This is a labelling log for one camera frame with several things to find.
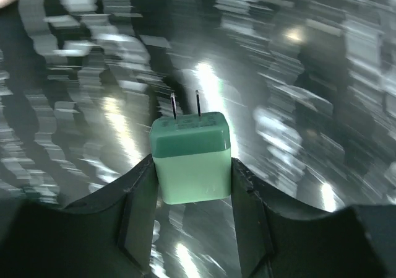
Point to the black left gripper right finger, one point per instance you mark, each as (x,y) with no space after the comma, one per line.
(280,236)

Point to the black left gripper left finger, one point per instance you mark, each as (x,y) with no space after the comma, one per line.
(105,234)

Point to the green white plug adapter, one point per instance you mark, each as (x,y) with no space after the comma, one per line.
(192,157)

